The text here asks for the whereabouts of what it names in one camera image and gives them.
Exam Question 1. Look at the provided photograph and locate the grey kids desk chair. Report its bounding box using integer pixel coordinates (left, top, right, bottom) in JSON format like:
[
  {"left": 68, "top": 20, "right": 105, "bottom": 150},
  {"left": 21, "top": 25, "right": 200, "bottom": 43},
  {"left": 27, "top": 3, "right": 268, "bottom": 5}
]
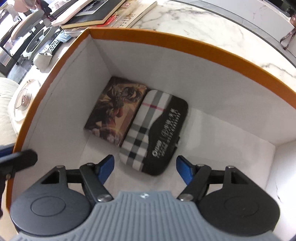
[{"left": 0, "top": 4, "right": 56, "bottom": 68}]

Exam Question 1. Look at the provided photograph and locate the brown illustrated card box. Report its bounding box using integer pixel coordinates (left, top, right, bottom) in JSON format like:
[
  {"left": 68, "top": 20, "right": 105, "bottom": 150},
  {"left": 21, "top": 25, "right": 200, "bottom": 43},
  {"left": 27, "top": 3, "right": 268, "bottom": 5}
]
[{"left": 84, "top": 76, "right": 147, "bottom": 146}]

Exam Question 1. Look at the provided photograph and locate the glass ashtray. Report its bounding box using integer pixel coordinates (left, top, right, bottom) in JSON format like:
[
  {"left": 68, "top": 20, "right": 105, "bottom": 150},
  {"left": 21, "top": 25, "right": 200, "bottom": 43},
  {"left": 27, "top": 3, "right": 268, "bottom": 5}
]
[{"left": 15, "top": 80, "right": 35, "bottom": 111}]

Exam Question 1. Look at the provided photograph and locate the plaid black rectangular case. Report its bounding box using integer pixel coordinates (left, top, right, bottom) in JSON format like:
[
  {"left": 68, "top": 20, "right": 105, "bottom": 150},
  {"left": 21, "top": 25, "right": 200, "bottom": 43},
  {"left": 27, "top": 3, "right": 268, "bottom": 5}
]
[{"left": 119, "top": 90, "right": 189, "bottom": 176}]

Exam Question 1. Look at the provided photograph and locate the red white magazine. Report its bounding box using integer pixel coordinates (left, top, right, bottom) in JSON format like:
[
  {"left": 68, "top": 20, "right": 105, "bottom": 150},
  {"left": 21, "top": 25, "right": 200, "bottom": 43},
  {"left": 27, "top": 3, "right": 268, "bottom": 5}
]
[{"left": 97, "top": 1, "right": 158, "bottom": 28}]

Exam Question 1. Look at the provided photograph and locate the black hardcover book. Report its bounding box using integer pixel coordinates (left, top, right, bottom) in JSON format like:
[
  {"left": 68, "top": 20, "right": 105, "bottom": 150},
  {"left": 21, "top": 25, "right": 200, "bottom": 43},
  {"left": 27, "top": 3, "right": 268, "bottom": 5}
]
[{"left": 60, "top": 1, "right": 125, "bottom": 29}]

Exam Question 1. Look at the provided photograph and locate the brown strap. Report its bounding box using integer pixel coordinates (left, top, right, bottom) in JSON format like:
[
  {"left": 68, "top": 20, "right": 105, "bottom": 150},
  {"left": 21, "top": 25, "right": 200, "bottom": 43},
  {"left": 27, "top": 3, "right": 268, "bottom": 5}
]
[{"left": 279, "top": 22, "right": 296, "bottom": 50}]

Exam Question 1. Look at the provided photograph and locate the orange cardboard storage box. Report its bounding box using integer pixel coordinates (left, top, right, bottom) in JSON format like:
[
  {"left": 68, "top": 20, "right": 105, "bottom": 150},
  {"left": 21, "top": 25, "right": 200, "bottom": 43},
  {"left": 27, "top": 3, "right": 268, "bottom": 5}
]
[{"left": 6, "top": 28, "right": 295, "bottom": 240}]

